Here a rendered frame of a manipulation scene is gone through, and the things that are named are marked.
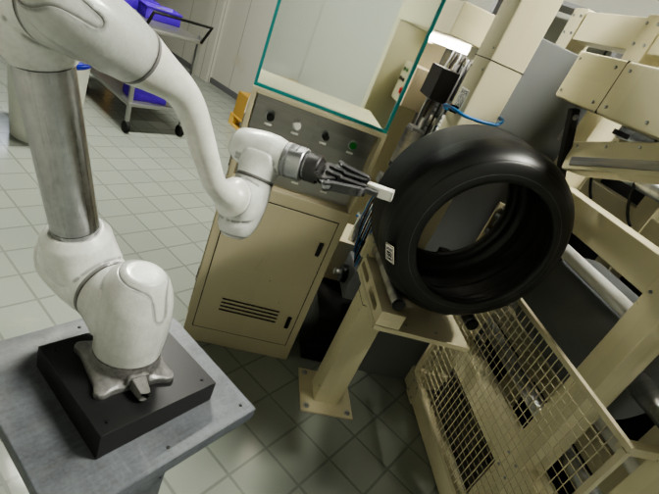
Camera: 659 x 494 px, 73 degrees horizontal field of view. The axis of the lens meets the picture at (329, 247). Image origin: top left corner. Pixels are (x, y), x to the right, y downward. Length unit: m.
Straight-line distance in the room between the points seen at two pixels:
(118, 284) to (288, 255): 1.10
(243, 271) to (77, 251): 1.07
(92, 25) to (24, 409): 0.83
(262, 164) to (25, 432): 0.78
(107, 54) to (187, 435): 0.84
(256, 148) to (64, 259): 0.51
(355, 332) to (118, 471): 1.17
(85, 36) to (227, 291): 1.55
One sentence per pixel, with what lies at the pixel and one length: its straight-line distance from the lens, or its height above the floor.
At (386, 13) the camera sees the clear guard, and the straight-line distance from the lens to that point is 1.79.
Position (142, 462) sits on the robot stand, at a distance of 1.15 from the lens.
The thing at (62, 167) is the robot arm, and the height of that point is 1.17.
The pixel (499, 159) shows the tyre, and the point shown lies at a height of 1.44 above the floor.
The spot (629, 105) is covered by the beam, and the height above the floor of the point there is 1.68.
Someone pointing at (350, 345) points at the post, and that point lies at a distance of 2.05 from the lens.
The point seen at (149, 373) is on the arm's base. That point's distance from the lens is 1.18.
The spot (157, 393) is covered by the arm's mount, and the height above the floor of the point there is 0.72.
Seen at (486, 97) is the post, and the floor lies 1.55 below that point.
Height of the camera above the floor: 1.62
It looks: 27 degrees down
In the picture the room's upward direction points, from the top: 24 degrees clockwise
